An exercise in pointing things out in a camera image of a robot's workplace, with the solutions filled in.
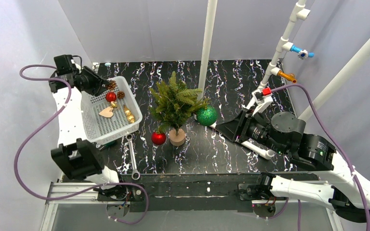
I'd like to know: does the brown pine cone ornament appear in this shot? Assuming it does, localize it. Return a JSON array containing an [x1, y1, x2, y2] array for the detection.
[[106, 80, 117, 91]]

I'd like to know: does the green glitter bauble ornament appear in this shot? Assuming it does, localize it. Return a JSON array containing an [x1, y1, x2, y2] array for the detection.
[[196, 105, 217, 126]]

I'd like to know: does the small green christmas tree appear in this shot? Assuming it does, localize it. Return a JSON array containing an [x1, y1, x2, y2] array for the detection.
[[149, 71, 209, 146]]

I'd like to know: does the red bauble ornament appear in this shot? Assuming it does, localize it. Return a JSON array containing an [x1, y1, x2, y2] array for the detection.
[[105, 91, 117, 102], [151, 131, 167, 145]]

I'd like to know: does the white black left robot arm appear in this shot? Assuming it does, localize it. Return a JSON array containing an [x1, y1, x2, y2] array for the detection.
[[49, 54, 119, 185]]

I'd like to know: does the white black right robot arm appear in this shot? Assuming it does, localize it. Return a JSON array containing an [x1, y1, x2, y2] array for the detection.
[[216, 110, 370, 223]]

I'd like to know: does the white plastic basket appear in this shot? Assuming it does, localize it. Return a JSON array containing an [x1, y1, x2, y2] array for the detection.
[[81, 76, 143, 144]]

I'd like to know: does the gold bell ornament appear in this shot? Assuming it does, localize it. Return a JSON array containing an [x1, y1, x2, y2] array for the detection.
[[123, 105, 136, 124]]

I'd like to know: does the orange brass tap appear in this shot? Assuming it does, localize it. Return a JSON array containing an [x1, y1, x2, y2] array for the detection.
[[277, 70, 297, 83]]

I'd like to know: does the blue tap valve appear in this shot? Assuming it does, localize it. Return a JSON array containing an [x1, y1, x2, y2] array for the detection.
[[290, 45, 315, 60]]

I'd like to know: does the silver combination wrench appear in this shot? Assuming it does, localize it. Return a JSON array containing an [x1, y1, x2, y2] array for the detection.
[[126, 134, 141, 180]]

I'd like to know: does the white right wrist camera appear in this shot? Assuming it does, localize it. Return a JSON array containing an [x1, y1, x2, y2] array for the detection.
[[253, 87, 273, 115]]

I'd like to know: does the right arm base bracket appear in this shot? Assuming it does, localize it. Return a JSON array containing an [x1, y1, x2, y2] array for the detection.
[[237, 183, 277, 218]]

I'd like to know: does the black front mounting rail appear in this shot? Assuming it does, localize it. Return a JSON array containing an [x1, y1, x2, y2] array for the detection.
[[89, 173, 270, 213]]

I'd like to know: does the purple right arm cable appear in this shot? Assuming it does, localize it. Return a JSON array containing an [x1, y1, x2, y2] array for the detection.
[[271, 84, 370, 231]]

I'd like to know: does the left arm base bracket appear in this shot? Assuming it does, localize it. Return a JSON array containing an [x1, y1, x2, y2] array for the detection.
[[97, 174, 145, 218]]

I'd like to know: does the white PVC pipe frame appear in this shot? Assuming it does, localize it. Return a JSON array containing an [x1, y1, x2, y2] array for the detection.
[[197, 0, 370, 160]]

